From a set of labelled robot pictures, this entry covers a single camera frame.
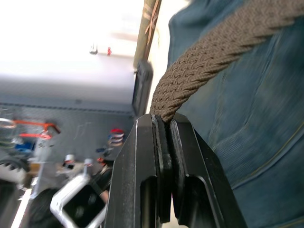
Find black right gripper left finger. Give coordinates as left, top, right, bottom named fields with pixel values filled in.
left=104, top=113, right=173, bottom=228

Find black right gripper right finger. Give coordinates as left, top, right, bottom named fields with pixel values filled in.
left=168, top=113, right=248, bottom=228

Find brown braided belt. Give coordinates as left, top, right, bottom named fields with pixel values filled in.
left=149, top=0, right=304, bottom=124

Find blue denim shorts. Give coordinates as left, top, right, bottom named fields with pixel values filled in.
left=167, top=0, right=304, bottom=228

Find red and white stacked spools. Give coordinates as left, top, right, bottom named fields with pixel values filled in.
left=107, top=128, right=125, bottom=146

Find orange metal tool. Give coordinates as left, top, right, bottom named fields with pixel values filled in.
left=12, top=119, right=61, bottom=140

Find black rectangular block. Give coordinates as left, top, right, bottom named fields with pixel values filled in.
left=132, top=60, right=153, bottom=117

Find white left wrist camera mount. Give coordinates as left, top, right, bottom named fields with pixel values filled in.
left=49, top=175, right=108, bottom=228

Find tan wooden post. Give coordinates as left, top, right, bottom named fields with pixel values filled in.
left=133, top=0, right=162, bottom=63

